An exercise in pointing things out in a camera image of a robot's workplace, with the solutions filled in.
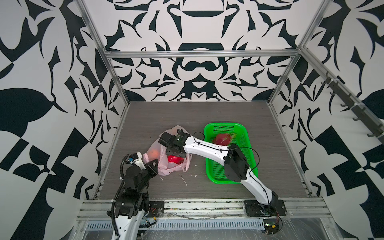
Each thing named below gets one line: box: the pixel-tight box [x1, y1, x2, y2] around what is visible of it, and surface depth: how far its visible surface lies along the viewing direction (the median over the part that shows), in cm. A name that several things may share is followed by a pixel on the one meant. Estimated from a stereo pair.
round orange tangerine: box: [148, 148, 160, 160], surface depth 88 cm
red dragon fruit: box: [212, 132, 237, 146], surface depth 94 cm
